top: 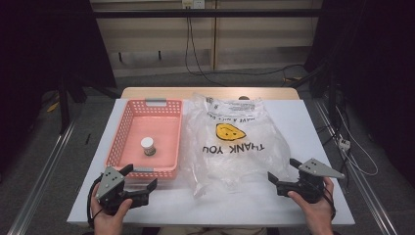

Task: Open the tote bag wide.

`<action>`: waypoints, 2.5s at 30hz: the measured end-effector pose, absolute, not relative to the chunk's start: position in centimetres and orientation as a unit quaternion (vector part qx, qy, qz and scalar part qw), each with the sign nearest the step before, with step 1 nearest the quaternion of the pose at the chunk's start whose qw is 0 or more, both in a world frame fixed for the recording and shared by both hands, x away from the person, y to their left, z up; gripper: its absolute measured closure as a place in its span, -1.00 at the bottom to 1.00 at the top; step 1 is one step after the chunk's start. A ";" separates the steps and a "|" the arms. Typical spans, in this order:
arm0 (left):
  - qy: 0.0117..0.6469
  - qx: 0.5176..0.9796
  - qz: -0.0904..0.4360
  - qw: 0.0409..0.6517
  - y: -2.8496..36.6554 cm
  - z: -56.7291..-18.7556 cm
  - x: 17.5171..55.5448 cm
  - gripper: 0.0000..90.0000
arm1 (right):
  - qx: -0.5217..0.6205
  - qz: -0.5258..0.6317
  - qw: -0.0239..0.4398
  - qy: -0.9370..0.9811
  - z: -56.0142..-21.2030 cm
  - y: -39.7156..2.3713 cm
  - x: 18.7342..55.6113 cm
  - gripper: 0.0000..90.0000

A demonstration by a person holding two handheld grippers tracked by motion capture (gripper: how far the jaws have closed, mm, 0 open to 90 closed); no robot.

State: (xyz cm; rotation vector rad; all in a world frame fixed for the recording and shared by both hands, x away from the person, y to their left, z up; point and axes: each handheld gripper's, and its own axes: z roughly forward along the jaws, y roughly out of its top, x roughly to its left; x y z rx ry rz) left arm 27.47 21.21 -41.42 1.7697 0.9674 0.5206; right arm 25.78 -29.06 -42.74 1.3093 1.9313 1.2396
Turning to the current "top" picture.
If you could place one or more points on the white power strip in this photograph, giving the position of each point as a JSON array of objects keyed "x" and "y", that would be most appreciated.
[{"x": 344, "y": 144}]

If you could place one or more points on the black curtain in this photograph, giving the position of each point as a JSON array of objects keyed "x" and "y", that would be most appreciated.
[
  {"x": 372, "y": 65},
  {"x": 45, "y": 49}
]

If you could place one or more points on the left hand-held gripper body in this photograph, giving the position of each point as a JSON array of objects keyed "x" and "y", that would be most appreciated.
[{"x": 112, "y": 189}]

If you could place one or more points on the aluminium floor rail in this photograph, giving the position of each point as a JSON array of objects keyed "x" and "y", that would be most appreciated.
[
  {"x": 365, "y": 189},
  {"x": 42, "y": 176}
]

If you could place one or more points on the person's right hand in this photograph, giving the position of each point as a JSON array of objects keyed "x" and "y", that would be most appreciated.
[{"x": 314, "y": 215}]

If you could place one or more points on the small jar with white lid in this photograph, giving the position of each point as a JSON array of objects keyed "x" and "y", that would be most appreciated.
[{"x": 147, "y": 146}]

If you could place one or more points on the pink plastic basket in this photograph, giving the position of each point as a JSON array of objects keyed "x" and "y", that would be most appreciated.
[{"x": 163, "y": 127}]

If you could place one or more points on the white wall socket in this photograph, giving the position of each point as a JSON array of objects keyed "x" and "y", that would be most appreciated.
[{"x": 193, "y": 4}]

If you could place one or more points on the person's left hand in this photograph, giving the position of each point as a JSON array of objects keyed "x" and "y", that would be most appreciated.
[{"x": 109, "y": 222}]

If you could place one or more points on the black metal stand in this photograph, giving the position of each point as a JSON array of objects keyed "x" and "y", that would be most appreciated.
[{"x": 65, "y": 104}]

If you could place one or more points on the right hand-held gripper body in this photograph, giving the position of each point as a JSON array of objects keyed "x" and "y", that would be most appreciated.
[{"x": 310, "y": 182}]

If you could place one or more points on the clear plastic bag yellow smiley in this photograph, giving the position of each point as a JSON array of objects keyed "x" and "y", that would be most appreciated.
[{"x": 235, "y": 156}]

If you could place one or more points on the black horizontal metal bar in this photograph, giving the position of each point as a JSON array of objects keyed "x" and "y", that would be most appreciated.
[{"x": 208, "y": 13}]

